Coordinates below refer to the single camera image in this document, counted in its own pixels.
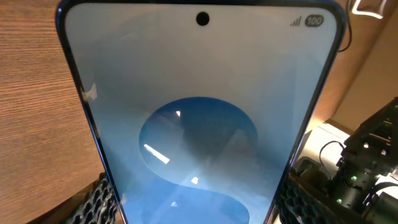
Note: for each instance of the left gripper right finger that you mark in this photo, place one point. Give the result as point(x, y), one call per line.
point(299, 202)

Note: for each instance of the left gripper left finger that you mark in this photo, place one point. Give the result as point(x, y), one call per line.
point(99, 205)

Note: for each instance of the blue Samsung Galaxy smartphone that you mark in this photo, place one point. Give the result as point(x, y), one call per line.
point(198, 108)

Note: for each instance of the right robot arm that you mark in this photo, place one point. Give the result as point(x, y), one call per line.
point(354, 193)

